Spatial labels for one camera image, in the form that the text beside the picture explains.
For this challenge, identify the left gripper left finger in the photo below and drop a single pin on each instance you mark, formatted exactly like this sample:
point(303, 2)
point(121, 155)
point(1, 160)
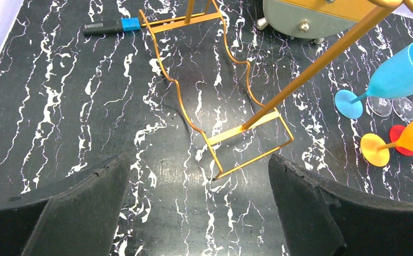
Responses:
point(77, 215)

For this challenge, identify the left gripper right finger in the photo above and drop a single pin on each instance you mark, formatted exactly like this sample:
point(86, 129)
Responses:
point(321, 216)

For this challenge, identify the yellow wine glass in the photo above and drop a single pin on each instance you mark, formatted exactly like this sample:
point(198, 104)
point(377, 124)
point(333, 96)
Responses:
point(376, 151)

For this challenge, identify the clear wine glass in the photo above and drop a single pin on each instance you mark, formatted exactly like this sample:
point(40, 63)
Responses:
point(403, 108)

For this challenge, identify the light blue wine glass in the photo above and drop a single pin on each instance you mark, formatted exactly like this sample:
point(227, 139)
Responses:
point(392, 79)

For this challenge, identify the gold wire wine glass rack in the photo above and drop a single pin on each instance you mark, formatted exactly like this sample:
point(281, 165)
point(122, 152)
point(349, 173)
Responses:
point(223, 70)

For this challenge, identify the clear champagne flute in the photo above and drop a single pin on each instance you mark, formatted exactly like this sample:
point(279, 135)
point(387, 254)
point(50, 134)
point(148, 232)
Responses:
point(380, 106)

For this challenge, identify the white cylindrical container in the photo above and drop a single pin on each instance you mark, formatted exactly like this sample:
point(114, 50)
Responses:
point(316, 20)

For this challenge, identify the black marker with blue cap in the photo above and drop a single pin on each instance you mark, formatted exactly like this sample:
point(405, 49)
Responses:
point(111, 26)

